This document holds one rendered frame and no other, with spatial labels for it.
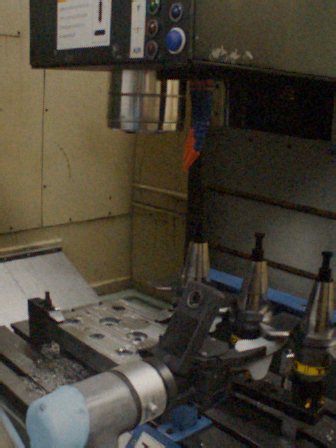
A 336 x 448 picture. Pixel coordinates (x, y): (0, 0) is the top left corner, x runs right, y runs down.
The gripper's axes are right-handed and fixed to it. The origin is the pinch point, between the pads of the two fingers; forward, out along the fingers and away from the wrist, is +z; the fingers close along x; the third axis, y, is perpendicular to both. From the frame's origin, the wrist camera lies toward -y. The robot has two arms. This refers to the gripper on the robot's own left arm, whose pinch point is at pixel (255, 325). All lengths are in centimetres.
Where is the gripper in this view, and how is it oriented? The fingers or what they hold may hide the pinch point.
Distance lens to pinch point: 79.6
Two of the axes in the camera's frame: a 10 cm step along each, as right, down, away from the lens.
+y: -0.2, 9.7, 2.6
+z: 7.3, -1.6, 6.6
